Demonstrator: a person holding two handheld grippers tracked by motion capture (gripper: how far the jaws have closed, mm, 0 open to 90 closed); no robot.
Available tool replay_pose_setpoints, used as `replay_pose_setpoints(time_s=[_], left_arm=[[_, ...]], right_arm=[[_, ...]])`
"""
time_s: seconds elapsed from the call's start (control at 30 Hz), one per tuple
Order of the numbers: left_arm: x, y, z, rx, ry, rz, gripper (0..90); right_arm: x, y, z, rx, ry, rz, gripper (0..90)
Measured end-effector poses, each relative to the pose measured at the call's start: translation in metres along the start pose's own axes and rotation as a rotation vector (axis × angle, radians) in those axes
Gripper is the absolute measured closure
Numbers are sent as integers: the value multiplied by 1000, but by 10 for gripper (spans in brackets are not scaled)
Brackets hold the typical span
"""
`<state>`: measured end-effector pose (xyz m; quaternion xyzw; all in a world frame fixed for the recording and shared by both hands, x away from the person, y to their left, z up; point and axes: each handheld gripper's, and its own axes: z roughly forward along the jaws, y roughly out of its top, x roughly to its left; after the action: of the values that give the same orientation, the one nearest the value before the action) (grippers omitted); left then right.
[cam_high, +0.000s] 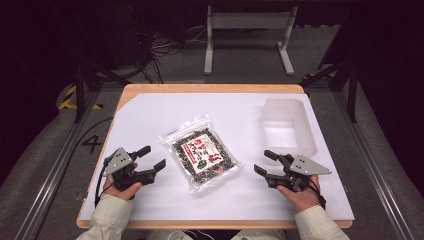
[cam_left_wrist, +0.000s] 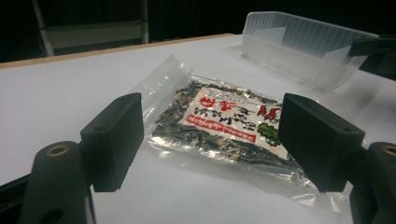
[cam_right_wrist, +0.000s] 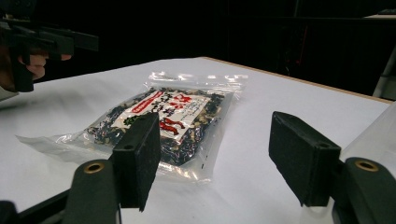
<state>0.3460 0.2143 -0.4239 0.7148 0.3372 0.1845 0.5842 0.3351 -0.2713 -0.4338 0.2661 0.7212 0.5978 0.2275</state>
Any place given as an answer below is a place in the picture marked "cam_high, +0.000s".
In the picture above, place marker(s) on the grey metal stand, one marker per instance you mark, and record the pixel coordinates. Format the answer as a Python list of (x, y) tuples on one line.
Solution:
[(250, 20)]

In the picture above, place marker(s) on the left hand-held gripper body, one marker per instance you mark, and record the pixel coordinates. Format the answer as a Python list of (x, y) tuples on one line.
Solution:
[(117, 162)]

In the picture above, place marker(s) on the person's right hand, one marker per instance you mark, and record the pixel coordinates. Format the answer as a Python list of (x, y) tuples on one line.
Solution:
[(300, 199)]

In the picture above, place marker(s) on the aluminium floor rail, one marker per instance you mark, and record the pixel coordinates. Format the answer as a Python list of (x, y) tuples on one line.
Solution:
[(373, 160), (56, 170)]

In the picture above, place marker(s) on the person's left hand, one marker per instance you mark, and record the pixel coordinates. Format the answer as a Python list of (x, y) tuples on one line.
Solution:
[(123, 192)]

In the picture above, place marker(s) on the translucent plastic container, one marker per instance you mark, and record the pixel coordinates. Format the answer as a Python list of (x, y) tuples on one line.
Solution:
[(287, 131)]

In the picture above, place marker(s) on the clear packet of dried seaweed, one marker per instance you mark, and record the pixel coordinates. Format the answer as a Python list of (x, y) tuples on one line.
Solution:
[(201, 156)]

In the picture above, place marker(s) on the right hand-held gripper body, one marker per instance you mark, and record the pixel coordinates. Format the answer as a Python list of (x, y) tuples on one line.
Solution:
[(305, 166)]

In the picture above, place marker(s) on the white table sheet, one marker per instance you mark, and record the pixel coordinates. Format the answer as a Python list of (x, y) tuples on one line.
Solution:
[(233, 110)]

